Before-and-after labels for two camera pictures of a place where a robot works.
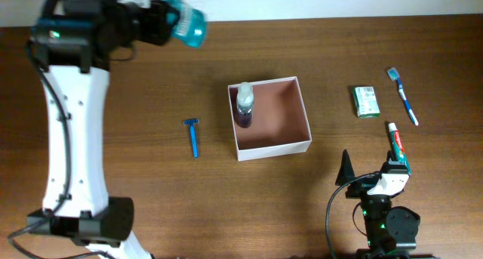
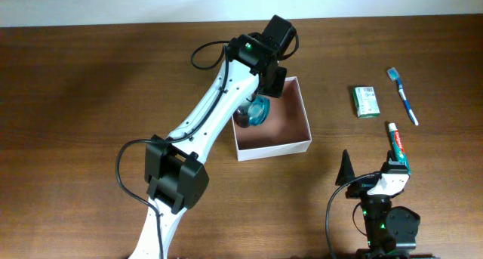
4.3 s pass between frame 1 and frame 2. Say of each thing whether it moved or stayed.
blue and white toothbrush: stayed
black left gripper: moved
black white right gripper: stayed
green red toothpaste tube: stayed
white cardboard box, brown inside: stayed
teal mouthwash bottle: moved
